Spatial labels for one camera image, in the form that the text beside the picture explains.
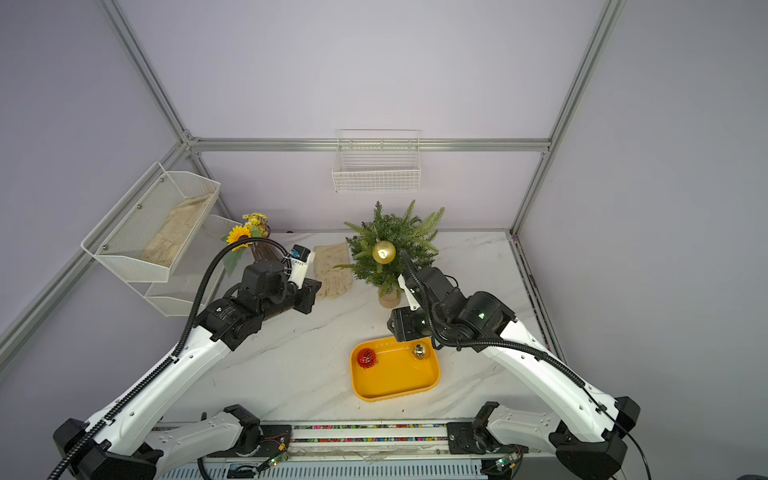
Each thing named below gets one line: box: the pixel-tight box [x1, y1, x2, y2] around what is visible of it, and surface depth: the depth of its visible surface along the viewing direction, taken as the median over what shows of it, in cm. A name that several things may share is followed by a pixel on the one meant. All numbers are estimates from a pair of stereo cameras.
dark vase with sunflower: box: [221, 212, 285, 278], surface depth 88 cm
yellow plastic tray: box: [350, 337, 440, 402], surface depth 86 cm
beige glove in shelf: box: [141, 193, 213, 267], surface depth 81 cm
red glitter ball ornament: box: [357, 348, 377, 369], surface depth 84 cm
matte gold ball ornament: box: [372, 240, 397, 265], surface depth 70 cm
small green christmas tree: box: [334, 200, 445, 308], surface depth 75 cm
